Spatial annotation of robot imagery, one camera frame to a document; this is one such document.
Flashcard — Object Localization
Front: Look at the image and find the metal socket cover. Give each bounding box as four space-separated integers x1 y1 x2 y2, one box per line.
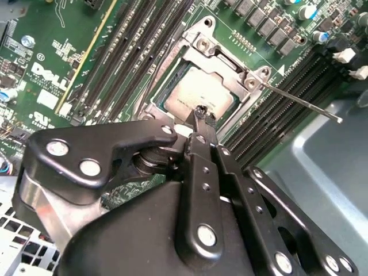
149 43 259 136

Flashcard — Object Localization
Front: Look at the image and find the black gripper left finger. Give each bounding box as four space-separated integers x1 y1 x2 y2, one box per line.
11 105 225 262

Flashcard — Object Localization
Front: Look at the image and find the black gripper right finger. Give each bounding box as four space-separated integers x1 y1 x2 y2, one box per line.
206 112 360 276

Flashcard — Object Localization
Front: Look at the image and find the metal locking lever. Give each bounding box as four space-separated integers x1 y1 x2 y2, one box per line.
261 81 343 124
132 62 163 118

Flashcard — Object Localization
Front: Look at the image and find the silver CPU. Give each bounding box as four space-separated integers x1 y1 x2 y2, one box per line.
165 67 239 121

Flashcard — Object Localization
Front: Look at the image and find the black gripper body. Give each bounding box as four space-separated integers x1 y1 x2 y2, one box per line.
56 180 273 276

